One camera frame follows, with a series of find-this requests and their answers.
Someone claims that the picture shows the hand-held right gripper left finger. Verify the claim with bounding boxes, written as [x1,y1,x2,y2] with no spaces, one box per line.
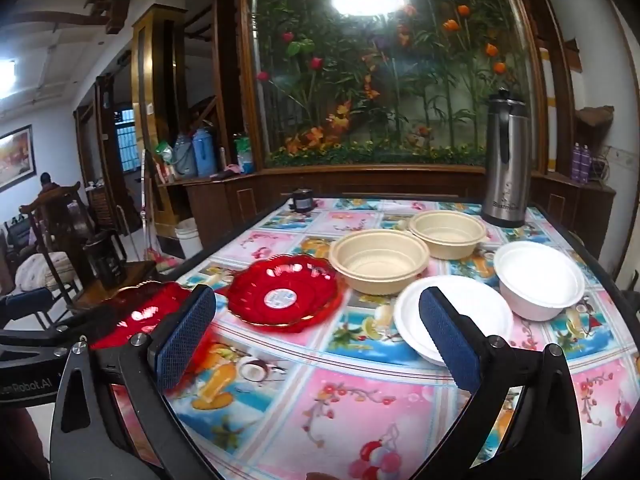
[49,284,221,480]

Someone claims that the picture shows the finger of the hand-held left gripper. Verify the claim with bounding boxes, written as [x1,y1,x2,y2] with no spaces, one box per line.
[0,287,57,322]

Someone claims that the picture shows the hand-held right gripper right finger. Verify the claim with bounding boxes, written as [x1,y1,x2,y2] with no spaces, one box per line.
[419,286,583,480]

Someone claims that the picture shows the red plastic plate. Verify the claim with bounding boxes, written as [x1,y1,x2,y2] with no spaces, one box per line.
[91,281,216,356]
[226,254,346,333]

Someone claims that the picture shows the small beige paper bowl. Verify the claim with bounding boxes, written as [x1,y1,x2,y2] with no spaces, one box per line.
[407,210,488,261]

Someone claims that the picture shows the white foam bowl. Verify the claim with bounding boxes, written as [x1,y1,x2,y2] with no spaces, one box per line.
[493,241,586,322]

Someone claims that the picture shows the white cushion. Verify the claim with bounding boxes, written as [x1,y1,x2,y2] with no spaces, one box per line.
[15,252,73,296]

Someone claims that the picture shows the wooden stool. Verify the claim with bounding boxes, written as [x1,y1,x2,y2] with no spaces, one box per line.
[70,260,161,311]

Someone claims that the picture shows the black pitcher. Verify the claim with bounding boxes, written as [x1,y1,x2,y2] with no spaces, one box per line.
[82,230,128,291]

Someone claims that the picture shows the dark wooden chair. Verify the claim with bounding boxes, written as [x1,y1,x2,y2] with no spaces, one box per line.
[20,182,101,311]

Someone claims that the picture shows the white plastic bucket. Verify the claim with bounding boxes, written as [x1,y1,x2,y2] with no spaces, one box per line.
[175,217,203,260]

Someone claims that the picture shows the printed fruit tablecloth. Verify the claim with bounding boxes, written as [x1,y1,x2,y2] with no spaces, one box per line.
[165,197,640,480]

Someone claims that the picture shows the low wooden cabinet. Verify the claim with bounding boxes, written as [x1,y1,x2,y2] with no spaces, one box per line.
[157,162,616,261]

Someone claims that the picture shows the stainless steel thermos jug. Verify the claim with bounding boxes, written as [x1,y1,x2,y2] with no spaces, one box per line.
[481,88,532,228]

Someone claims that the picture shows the large clear water bottle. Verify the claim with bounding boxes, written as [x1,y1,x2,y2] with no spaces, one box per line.
[172,134,198,178]

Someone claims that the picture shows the small black round container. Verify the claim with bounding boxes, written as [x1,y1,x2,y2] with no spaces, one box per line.
[287,188,317,212]

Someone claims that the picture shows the blue thermos flask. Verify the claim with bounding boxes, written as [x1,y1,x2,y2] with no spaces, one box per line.
[192,128,216,177]

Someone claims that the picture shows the green and white packet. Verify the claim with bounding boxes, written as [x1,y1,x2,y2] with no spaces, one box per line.
[234,132,256,175]

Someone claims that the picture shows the artificial plant display panel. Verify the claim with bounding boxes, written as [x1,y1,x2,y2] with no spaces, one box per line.
[250,0,538,166]

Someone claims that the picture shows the framed wall painting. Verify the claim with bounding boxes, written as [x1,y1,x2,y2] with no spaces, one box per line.
[0,125,37,192]

